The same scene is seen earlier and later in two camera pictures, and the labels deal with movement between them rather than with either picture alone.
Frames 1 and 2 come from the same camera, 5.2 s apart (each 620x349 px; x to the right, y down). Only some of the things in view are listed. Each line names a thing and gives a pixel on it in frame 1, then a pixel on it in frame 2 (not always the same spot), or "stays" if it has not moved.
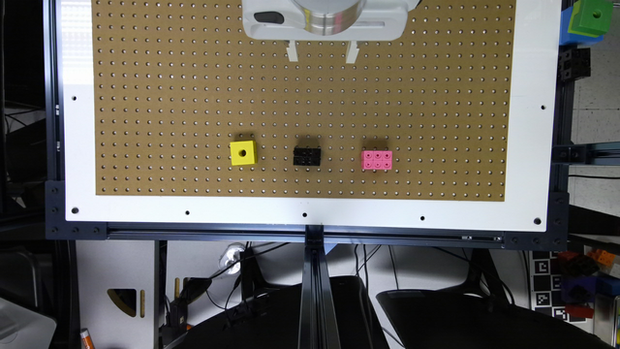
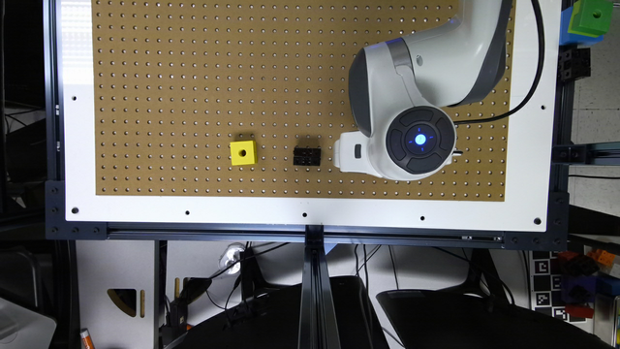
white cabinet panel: (115, 284) stays
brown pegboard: (188, 104) stays
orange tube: (86, 338) stays
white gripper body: (383, 20) → (356, 151)
